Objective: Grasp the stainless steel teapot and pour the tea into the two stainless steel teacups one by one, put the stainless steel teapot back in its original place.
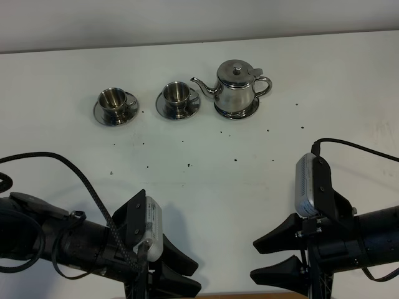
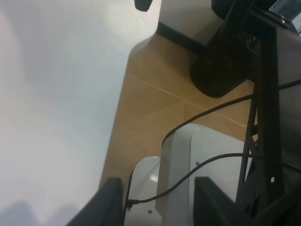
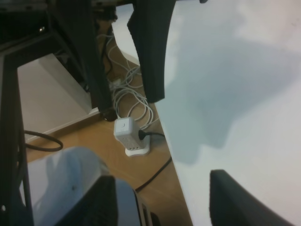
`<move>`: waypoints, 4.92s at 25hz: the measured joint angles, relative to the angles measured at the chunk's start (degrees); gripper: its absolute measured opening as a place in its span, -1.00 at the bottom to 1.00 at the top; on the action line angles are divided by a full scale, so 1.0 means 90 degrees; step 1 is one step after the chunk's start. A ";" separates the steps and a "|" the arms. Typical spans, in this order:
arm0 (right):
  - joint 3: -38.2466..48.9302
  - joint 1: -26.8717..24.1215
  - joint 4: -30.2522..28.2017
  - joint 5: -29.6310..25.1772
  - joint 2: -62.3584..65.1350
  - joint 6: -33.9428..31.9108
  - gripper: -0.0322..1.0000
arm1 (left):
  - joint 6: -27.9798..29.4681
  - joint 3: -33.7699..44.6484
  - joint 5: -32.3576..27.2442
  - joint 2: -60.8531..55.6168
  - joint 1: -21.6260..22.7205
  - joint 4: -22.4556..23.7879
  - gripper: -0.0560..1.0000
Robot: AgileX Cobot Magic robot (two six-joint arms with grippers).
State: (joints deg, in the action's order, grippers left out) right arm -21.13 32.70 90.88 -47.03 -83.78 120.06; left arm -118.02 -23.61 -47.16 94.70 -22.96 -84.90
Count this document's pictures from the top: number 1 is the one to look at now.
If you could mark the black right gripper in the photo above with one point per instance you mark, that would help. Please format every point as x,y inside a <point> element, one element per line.
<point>330,239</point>

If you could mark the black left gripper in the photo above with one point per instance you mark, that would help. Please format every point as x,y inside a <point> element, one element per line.
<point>124,246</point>

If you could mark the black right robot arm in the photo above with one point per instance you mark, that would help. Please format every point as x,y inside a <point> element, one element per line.
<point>377,235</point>

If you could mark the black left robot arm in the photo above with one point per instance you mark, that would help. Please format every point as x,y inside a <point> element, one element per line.
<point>32,229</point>

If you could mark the teapot stainless steel saucer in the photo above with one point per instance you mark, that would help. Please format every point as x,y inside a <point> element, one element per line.
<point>245,113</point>

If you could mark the left stainless steel saucer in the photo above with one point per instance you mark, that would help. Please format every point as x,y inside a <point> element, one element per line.
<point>125,117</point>

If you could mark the right stainless steel saucer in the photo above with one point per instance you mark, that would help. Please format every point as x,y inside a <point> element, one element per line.
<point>161,107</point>

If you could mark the right stainless steel teacup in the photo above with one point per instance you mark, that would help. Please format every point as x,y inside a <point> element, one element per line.
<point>180,100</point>

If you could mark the stainless steel teacup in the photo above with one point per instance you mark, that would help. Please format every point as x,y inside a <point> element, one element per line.
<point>113,101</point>
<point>180,100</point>

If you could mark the left stainless steel teacup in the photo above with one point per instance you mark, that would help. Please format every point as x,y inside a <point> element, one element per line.
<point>113,101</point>

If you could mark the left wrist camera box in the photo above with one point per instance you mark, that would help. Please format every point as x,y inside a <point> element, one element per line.
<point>153,232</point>

